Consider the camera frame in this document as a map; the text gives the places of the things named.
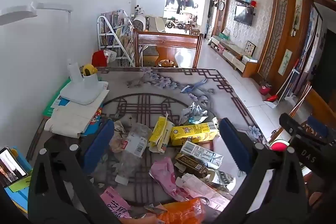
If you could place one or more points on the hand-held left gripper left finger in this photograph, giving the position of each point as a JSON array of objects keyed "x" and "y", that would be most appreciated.
[{"x": 98, "y": 145}]

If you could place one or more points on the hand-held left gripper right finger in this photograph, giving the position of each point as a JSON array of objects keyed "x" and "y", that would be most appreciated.
[{"x": 235, "y": 145}]

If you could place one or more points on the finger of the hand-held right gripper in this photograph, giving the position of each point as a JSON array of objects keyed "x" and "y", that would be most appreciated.
[
  {"x": 317, "y": 125},
  {"x": 291, "y": 125}
]

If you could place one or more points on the green basin with red inside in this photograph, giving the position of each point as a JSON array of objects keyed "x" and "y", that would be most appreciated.
[{"x": 278, "y": 146}]

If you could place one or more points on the white milk carton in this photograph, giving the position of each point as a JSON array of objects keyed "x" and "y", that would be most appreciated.
[{"x": 202, "y": 154}]

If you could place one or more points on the large yellow drink carton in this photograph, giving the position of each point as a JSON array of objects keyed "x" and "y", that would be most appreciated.
[{"x": 191, "y": 133}]

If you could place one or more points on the small yellow carton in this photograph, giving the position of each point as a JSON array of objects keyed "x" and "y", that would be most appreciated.
[{"x": 160, "y": 132}]

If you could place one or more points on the carved wooden chair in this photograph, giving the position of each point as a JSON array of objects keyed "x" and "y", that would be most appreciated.
[{"x": 319, "y": 108}]

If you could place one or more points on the colourful blue picture book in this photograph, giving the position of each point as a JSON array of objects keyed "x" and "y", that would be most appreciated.
[{"x": 92, "y": 125}]

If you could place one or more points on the red dustpan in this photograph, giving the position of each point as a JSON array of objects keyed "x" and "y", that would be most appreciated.
[{"x": 270, "y": 98}]

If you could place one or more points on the black white crumpled carton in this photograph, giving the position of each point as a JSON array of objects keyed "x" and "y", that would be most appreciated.
[{"x": 223, "y": 179}]

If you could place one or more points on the clear plastic bottle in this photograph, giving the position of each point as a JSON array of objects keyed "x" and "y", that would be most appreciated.
[{"x": 135, "y": 145}]

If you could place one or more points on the white folded paper stack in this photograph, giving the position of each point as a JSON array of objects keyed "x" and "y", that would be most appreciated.
[{"x": 71, "y": 119}]

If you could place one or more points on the red bucket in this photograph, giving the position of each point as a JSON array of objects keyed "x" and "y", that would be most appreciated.
[{"x": 265, "y": 89}]

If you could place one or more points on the brown carton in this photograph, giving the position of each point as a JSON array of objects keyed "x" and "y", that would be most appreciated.
[{"x": 190, "y": 165}]

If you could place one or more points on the white desk lamp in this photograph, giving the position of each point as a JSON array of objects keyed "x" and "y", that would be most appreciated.
[{"x": 81, "y": 94}]

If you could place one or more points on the crumpled silver foil wrapper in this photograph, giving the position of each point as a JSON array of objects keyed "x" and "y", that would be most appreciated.
[{"x": 193, "y": 109}]

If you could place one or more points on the pink white paper wrapper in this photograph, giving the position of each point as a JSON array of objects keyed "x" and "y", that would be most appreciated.
[{"x": 202, "y": 191}]

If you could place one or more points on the pink printed packet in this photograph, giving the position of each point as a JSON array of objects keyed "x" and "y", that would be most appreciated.
[{"x": 114, "y": 204}]

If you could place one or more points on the green book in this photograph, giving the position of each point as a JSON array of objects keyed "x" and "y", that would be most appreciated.
[{"x": 56, "y": 98}]

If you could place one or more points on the small green framed painting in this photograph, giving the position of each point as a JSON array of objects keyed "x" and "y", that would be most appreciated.
[{"x": 284, "y": 62}]

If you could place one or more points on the white pen holder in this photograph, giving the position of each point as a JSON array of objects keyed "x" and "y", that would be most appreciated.
[{"x": 90, "y": 82}]

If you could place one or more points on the pink plastic bag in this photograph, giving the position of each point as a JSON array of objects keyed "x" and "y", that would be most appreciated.
[{"x": 164, "y": 176}]

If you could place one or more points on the floral patterned table cover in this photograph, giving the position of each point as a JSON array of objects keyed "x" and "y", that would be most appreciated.
[{"x": 147, "y": 87}]

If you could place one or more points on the yellow toy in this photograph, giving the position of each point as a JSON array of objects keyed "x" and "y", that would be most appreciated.
[{"x": 89, "y": 69}]

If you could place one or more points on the colourful door poster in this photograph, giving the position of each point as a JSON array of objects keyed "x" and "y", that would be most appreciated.
[{"x": 311, "y": 48}]

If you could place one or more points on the orange plastic bag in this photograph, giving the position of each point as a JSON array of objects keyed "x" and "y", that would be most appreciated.
[{"x": 181, "y": 211}]

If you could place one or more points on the red bag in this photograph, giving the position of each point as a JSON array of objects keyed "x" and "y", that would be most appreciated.
[{"x": 99, "y": 58}]

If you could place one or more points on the geometric framed picture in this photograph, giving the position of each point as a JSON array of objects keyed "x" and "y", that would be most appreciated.
[{"x": 250, "y": 48}]

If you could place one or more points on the wooden television cabinet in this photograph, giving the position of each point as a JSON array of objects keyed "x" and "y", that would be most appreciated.
[{"x": 236, "y": 54}]

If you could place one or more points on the smartphone with lit screen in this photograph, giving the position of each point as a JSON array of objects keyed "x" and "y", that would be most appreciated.
[{"x": 10, "y": 167}]

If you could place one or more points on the white plastic packet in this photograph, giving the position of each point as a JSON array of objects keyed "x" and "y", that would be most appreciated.
[{"x": 110, "y": 54}]

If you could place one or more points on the white book rack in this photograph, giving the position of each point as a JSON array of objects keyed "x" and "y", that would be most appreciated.
[{"x": 115, "y": 37}]

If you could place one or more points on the wooden dining chair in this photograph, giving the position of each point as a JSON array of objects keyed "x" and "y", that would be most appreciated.
[{"x": 168, "y": 41}]

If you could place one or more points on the white fan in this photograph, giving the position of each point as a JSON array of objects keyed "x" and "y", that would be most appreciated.
[{"x": 138, "y": 23}]

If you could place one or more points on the white balance bike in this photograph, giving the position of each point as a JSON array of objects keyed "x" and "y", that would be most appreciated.
[{"x": 174, "y": 24}]

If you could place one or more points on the hanging laundry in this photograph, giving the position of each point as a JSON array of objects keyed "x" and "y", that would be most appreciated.
[{"x": 181, "y": 2}]

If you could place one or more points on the tall wall scroll painting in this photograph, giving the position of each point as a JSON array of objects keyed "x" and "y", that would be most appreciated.
[{"x": 297, "y": 14}]

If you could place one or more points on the wall television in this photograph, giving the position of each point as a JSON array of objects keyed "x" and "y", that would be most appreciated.
[{"x": 244, "y": 15}]

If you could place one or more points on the round wall clock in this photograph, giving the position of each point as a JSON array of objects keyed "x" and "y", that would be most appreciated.
[{"x": 221, "y": 5}]

